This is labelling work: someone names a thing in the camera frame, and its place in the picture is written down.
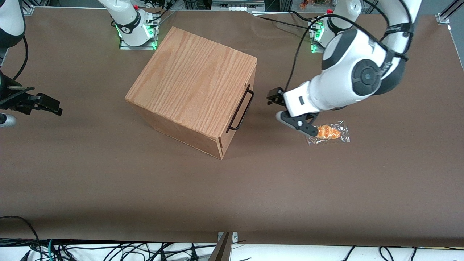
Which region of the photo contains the small metal bracket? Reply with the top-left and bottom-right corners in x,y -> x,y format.
217,232 -> 239,244

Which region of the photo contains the black looped floor cable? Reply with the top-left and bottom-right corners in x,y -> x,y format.
0,216 -> 41,251

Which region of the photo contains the short black table cable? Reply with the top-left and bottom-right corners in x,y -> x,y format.
289,10 -> 320,23

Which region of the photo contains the brown camera mount bar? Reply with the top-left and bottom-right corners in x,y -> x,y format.
208,232 -> 233,261

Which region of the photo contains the wooden drawer cabinet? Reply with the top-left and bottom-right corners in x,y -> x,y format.
125,26 -> 258,160

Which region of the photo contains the grey metal rack device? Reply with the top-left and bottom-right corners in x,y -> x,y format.
212,0 -> 266,12

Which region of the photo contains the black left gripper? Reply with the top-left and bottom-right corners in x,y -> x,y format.
267,87 -> 289,106

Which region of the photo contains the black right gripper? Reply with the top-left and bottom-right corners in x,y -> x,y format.
0,85 -> 63,116

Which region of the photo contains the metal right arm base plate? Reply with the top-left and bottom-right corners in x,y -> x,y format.
119,14 -> 159,50

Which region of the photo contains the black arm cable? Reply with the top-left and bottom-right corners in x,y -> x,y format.
285,0 -> 414,94
12,36 -> 29,81

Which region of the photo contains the plastic wrapped bread roll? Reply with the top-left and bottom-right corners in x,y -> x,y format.
306,121 -> 351,146

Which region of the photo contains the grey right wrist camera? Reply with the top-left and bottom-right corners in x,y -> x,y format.
0,113 -> 17,128

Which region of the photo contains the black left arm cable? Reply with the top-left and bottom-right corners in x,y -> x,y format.
285,0 -> 414,94

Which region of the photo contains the wooden drawer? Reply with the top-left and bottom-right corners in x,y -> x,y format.
217,58 -> 258,146

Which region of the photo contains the black metal drawer handle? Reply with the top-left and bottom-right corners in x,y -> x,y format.
226,84 -> 254,131

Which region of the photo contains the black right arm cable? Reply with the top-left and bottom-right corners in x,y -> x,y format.
12,36 -> 29,81

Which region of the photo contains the long black table cable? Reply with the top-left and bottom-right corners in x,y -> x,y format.
250,13 -> 316,30

